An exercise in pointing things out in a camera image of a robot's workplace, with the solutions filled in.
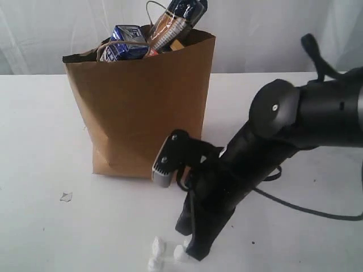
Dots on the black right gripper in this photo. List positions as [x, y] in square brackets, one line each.
[218, 190]

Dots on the white wad bottom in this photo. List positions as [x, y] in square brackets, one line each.
[155, 264]

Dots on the spaghetti packet dark blue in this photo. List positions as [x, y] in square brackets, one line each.
[178, 19]

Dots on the brown stand-up pouch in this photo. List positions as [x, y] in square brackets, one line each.
[151, 53]

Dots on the clear nut jar gold lid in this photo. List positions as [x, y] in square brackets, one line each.
[176, 45]

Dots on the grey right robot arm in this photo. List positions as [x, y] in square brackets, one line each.
[283, 120]

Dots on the brown paper bag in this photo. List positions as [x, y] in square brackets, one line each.
[129, 107]

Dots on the clear plastic scrap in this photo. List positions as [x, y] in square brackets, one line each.
[66, 197]

